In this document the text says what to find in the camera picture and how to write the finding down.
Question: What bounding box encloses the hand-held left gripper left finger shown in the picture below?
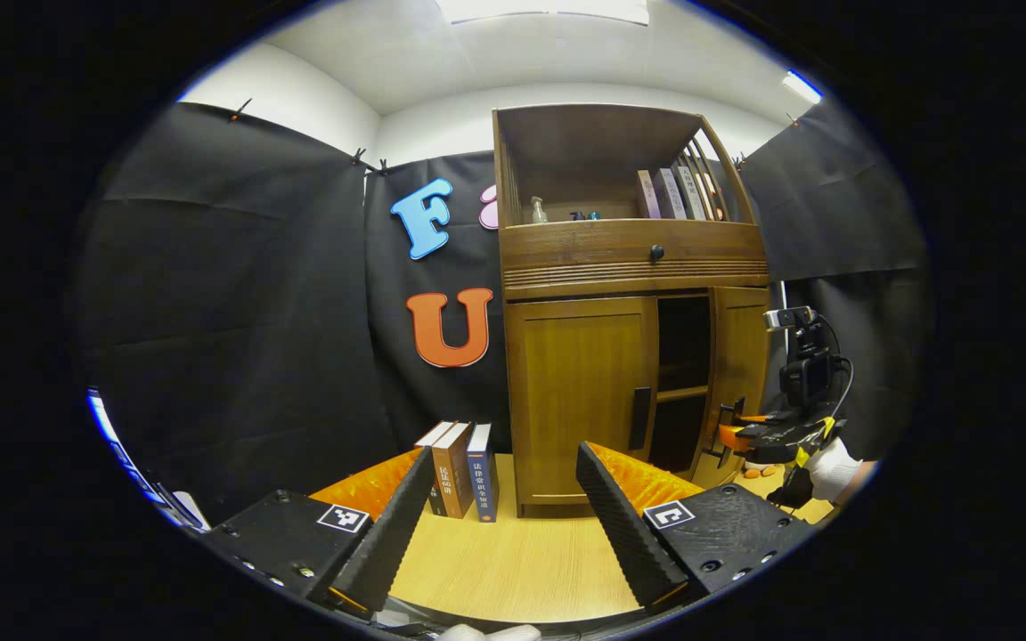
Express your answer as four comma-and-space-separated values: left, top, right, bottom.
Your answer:
201, 445, 436, 615

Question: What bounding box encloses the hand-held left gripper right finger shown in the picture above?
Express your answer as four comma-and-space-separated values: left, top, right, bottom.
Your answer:
575, 441, 818, 615

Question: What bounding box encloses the black door handle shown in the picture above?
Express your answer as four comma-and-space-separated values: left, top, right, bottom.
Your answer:
629, 386, 653, 451
707, 396, 746, 469

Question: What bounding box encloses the wooden cabinet door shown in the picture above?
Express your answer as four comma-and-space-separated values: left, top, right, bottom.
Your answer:
696, 285, 772, 482
504, 296, 659, 519

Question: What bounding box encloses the wooden cabinet drawer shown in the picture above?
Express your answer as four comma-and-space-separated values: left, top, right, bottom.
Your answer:
500, 218, 770, 290

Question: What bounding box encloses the wooden shoe cabinet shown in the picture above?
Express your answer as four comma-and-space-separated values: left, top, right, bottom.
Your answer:
493, 102, 774, 519

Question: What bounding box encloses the brown standing book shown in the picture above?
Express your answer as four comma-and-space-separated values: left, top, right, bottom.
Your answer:
432, 423, 476, 520

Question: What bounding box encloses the blue standing book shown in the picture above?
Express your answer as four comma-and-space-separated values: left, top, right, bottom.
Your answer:
466, 423, 501, 523

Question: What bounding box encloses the white shelf book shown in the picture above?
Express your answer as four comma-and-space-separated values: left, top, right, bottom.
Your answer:
675, 165, 710, 221

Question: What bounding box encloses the grey shelf book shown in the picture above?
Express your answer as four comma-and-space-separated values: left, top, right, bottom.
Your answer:
658, 167, 688, 221

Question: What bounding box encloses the small ceiling light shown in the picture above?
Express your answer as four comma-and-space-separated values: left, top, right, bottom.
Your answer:
782, 71, 824, 105

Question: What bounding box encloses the large ceiling light panel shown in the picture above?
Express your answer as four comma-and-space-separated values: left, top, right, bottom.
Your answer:
436, 0, 650, 26

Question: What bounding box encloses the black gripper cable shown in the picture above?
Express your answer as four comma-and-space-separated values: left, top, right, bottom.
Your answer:
814, 313, 854, 419

